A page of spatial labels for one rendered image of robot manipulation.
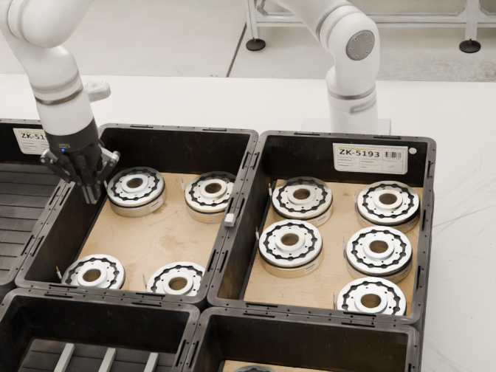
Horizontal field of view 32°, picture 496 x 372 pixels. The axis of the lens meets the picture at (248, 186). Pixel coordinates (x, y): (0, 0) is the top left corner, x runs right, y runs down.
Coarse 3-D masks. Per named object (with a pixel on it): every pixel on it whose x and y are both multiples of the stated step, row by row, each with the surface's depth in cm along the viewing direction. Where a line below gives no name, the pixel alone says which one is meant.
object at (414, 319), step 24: (264, 144) 146; (432, 144) 141; (432, 168) 136; (432, 192) 132; (240, 216) 133; (216, 288) 122; (288, 312) 118; (312, 312) 117; (336, 312) 117; (360, 312) 116
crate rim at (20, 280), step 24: (240, 168) 142; (72, 192) 143; (240, 192) 137; (216, 240) 130; (24, 264) 130; (216, 264) 126; (24, 288) 127; (48, 288) 126; (72, 288) 126; (96, 288) 125
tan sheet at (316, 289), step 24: (336, 192) 149; (360, 192) 149; (336, 216) 145; (336, 240) 141; (336, 264) 137; (264, 288) 135; (288, 288) 134; (312, 288) 134; (336, 288) 133; (408, 288) 131; (408, 312) 128
